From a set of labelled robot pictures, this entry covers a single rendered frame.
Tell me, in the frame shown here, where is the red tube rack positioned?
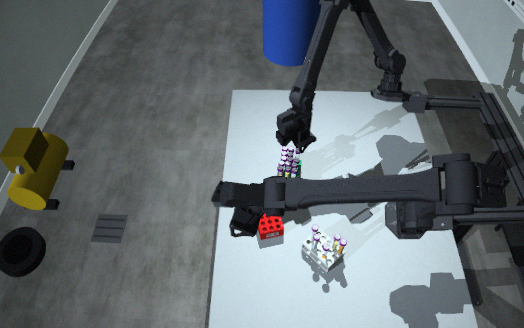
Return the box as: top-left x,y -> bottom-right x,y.
258,214 -> 284,240

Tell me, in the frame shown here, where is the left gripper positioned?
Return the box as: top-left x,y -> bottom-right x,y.
229,207 -> 264,238

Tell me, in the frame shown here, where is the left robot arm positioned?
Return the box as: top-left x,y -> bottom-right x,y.
211,153 -> 507,234

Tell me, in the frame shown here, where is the orange tube with purple cap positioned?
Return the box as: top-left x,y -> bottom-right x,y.
337,239 -> 347,254

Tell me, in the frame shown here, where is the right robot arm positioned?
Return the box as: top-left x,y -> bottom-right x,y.
276,0 -> 406,147

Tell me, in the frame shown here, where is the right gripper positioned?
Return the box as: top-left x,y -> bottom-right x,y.
292,125 -> 317,153

